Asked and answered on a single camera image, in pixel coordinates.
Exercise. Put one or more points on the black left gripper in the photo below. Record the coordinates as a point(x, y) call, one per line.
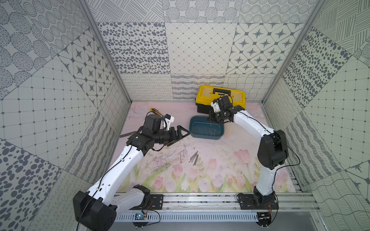
point(172, 135)

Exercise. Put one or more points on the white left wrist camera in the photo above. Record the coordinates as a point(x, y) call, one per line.
point(168, 119)

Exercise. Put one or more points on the dark metal hex key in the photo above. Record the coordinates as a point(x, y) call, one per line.
point(127, 134)

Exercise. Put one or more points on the yellow black utility knife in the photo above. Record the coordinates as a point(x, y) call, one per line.
point(155, 111)

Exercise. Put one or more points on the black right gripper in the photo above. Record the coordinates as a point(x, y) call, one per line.
point(211, 116)

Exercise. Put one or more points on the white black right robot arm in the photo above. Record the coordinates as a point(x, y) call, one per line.
point(272, 152)

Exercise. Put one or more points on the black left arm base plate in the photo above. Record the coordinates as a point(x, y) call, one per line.
point(153, 201)

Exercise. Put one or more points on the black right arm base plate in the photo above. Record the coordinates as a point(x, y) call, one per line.
point(257, 202)

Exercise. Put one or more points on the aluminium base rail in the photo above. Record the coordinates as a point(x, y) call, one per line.
point(214, 202)

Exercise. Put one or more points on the steel nail pile right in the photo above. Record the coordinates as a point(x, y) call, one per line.
point(194, 156)

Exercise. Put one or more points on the teal plastic storage box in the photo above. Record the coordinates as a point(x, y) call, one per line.
point(201, 127)

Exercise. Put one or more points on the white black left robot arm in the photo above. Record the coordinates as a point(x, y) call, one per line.
point(97, 208)

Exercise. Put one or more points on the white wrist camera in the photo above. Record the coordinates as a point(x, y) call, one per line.
point(168, 119)
point(216, 107)

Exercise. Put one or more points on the yellow black toolbox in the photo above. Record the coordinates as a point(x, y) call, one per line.
point(207, 94)

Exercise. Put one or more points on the white perforated cable duct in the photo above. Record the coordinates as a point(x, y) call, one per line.
point(189, 217)

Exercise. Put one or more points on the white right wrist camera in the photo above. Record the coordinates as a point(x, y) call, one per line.
point(216, 107)

